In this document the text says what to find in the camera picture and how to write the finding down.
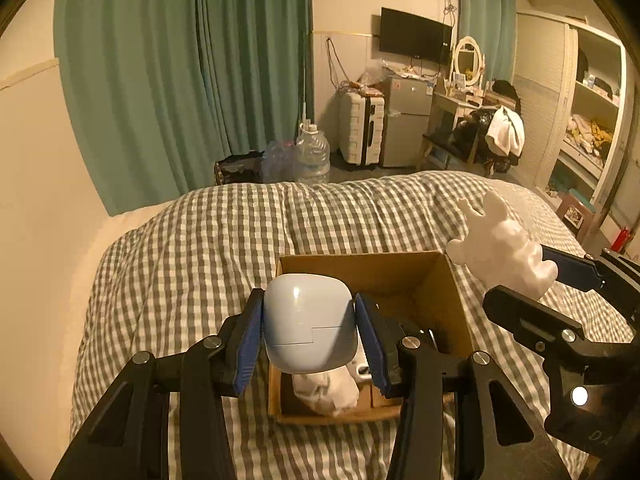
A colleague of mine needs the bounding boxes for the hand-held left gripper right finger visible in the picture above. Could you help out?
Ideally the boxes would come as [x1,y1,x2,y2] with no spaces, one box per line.
[354,294,573,480]

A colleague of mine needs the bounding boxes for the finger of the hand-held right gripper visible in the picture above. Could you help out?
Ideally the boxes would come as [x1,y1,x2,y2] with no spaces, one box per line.
[541,244,608,292]
[482,284,586,361]

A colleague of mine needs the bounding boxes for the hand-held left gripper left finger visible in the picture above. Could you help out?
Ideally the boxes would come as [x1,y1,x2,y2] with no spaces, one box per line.
[50,287,266,480]

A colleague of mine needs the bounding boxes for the white wrapper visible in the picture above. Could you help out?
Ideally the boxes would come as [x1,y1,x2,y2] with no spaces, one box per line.
[291,367,360,416]

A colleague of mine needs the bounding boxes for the light blue rounded case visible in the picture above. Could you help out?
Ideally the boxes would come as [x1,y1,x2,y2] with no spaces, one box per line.
[263,273,359,376]

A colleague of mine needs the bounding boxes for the white plush toy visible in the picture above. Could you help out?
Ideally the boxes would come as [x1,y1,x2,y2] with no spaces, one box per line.
[446,190,559,303]

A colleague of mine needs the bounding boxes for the cardboard box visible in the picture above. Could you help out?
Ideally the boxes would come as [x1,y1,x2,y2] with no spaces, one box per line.
[267,251,476,426]

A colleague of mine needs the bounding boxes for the checked blanket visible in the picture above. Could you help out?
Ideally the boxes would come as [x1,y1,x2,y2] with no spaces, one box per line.
[70,170,636,480]

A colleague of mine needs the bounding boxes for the black chair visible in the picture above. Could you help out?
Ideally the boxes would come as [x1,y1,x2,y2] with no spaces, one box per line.
[470,105,526,177]

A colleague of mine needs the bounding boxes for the white towel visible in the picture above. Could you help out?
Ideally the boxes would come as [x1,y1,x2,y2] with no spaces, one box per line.
[485,106,526,156]

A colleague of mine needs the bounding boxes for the white wardrobe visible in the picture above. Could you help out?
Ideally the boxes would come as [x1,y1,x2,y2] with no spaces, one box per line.
[515,10,628,221]

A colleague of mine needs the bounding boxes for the black bag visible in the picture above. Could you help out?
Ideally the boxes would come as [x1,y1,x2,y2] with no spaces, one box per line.
[215,155,263,188]

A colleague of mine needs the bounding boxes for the clear plastic bottles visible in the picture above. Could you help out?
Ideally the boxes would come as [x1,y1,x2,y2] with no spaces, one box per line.
[260,141,301,183]

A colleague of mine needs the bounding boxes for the black jacket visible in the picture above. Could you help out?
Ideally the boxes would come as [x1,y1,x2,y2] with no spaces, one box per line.
[485,80,521,111]

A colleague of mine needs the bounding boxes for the large clear water bottle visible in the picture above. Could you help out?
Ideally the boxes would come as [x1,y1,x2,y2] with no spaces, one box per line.
[295,122,332,185]

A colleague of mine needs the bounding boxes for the white dressing table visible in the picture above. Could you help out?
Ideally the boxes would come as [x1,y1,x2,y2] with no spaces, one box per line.
[420,91,488,171]

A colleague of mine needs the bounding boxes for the white suitcase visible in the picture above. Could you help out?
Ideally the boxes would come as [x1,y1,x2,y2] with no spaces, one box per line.
[339,91,386,166]

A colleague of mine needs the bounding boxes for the small grey fridge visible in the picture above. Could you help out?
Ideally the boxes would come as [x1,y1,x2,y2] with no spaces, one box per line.
[382,75,435,168]

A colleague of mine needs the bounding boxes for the white oval mirror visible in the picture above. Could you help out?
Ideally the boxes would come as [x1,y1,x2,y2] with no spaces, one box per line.
[452,36,486,88]

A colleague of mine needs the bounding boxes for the clear plastic bag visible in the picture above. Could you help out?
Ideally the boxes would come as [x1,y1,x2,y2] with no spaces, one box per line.
[357,62,392,89]

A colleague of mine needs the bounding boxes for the light green curtain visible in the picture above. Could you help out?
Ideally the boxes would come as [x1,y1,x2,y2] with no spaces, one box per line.
[457,0,517,86]

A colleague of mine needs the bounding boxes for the dark green curtain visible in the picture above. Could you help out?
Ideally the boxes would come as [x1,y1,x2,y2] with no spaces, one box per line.
[54,0,315,217]

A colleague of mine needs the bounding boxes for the wall cable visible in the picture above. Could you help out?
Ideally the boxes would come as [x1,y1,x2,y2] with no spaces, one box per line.
[326,37,353,93]

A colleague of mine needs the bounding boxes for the black wall television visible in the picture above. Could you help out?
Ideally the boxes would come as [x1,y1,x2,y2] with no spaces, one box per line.
[379,7,452,66]

